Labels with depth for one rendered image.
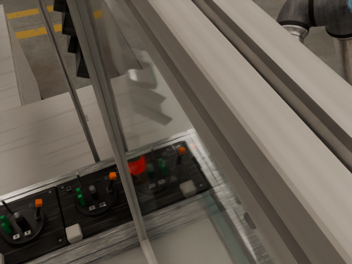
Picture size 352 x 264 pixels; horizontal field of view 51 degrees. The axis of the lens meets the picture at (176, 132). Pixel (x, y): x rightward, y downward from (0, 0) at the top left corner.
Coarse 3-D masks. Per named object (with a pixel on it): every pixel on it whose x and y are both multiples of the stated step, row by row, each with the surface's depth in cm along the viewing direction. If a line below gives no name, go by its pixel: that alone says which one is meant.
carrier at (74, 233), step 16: (96, 176) 134; (64, 192) 130; (80, 192) 123; (96, 192) 123; (112, 192) 126; (64, 208) 126; (80, 208) 123; (96, 208) 123; (112, 208) 125; (128, 208) 124; (80, 224) 121; (96, 224) 121; (112, 224) 121
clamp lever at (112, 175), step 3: (111, 174) 121; (114, 174) 122; (105, 177) 122; (108, 177) 122; (111, 177) 121; (114, 177) 121; (105, 180) 121; (111, 180) 122; (108, 183) 125; (111, 183) 124; (108, 186) 125; (111, 186) 125; (108, 189) 125; (111, 189) 126
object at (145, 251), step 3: (138, 237) 119; (144, 240) 117; (141, 243) 117; (144, 243) 117; (141, 246) 119; (144, 246) 116; (144, 249) 115; (147, 249) 115; (144, 252) 114; (147, 252) 114; (147, 255) 114; (147, 258) 113; (150, 258) 113; (147, 261) 114; (150, 261) 112
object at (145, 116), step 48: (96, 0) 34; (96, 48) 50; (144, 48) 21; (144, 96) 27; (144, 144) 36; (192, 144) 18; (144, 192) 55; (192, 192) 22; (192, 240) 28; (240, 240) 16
